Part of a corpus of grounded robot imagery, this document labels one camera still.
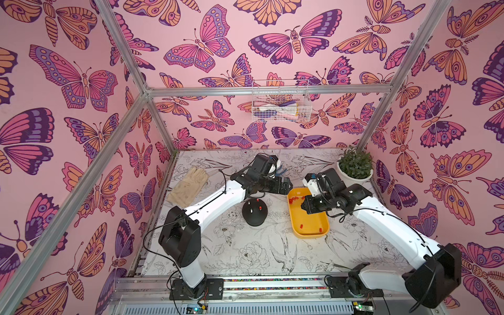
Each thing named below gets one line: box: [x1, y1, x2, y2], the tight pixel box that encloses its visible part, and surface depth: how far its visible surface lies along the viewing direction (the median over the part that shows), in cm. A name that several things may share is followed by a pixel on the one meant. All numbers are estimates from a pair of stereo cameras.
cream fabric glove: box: [167, 166, 209, 209], surface depth 106 cm
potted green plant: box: [337, 145, 374, 188], surface depth 93 cm
